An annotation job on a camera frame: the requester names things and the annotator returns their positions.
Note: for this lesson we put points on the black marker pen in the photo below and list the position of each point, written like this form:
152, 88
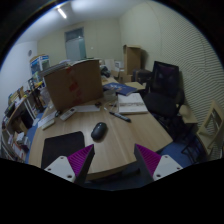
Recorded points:
120, 116

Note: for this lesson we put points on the white book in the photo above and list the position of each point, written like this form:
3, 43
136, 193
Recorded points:
131, 104

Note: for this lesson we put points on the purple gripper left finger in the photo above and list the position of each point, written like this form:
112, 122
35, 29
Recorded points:
73, 168

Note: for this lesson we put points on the ceiling light tube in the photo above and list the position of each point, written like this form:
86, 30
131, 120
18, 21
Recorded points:
61, 12

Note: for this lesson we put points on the blue white display box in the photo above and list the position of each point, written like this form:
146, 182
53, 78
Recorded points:
39, 63

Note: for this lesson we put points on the blue book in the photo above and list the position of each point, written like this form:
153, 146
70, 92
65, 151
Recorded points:
120, 88

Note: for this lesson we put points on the wooden shelf with items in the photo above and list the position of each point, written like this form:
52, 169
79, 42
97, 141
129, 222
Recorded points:
19, 119

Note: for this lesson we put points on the light wooden chair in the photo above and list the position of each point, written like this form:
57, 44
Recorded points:
211, 132

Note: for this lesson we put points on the white remote control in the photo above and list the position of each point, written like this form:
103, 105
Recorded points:
68, 114

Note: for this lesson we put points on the grey door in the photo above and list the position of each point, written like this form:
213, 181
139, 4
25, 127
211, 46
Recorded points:
75, 44

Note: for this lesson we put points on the tall cardboard box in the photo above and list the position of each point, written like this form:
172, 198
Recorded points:
132, 58

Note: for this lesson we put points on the black computer mouse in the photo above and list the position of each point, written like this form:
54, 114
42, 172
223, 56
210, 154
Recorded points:
99, 131

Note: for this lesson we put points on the black mouse pad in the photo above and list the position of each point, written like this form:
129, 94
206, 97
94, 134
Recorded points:
63, 145

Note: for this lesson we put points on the large brown cardboard box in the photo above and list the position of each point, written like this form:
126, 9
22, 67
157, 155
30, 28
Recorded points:
75, 85

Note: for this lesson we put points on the white keyboard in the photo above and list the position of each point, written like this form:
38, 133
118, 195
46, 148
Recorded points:
47, 121

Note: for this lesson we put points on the black office chair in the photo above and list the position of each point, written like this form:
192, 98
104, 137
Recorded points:
163, 95

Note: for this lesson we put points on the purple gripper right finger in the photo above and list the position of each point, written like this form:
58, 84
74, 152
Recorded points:
153, 165

